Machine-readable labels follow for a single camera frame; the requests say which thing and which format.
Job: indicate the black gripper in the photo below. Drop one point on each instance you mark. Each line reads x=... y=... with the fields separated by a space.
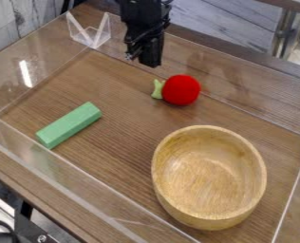
x=145 y=43

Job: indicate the red plush strawberry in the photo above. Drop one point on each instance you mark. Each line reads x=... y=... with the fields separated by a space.
x=180 y=90

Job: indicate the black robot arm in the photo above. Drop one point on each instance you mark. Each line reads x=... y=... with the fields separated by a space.
x=146 y=19

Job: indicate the green rectangular block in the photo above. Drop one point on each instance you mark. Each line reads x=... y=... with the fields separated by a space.
x=70 y=124

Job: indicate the wooden bowl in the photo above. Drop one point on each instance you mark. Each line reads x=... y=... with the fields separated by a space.
x=209 y=177

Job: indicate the black table leg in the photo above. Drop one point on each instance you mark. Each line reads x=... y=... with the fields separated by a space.
x=29 y=232

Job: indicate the clear acrylic corner bracket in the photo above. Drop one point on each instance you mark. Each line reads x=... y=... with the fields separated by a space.
x=92 y=37

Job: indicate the clear acrylic tray wall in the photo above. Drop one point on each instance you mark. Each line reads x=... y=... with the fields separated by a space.
x=89 y=208

